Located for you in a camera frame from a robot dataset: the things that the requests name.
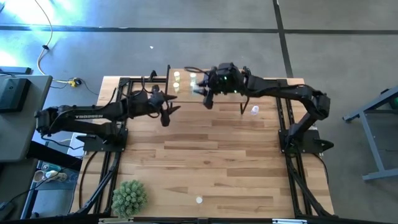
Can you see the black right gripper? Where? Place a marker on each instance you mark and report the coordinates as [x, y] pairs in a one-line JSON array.
[[227, 85]]

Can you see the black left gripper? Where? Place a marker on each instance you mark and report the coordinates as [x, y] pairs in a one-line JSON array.
[[140, 105]]

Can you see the teal medicine bottle white cap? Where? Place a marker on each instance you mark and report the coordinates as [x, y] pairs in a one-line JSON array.
[[196, 91], [193, 84]]

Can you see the green medicine bottle white cap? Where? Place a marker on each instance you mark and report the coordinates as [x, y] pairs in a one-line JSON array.
[[193, 75]]

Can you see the yellow medicine bottle white cap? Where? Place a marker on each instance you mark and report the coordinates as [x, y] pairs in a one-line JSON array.
[[176, 74], [176, 86]]

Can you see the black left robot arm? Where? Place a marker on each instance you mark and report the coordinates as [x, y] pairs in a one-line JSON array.
[[93, 116]]

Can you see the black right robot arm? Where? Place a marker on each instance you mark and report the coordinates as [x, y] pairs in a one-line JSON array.
[[280, 90]]

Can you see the yellow power plug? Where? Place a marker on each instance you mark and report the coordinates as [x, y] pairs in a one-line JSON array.
[[73, 82]]

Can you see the green artificial plant ball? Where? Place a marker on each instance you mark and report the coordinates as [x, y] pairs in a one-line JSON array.
[[129, 199]]

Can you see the black slanted panel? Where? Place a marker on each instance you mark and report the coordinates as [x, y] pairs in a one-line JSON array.
[[53, 155]]

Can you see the teal can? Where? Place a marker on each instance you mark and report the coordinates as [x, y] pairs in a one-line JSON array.
[[51, 168]]

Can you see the white plastic bottle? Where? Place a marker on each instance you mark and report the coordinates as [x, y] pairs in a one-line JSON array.
[[54, 175]]

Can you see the grey desk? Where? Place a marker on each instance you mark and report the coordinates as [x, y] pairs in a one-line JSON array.
[[18, 137]]

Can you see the black box device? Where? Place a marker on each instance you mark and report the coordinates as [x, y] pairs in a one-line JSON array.
[[14, 95]]

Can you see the dark flat tablet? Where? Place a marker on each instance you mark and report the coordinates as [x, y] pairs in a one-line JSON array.
[[15, 70]]

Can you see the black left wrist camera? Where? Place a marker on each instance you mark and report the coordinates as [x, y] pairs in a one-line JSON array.
[[156, 97]]

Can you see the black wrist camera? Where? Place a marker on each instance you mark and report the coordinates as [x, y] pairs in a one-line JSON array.
[[227, 69], [156, 97]]

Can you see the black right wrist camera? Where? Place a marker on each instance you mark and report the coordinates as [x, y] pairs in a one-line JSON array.
[[227, 69]]

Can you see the workbench with blue frame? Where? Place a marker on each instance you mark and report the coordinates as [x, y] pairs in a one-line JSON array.
[[372, 146]]

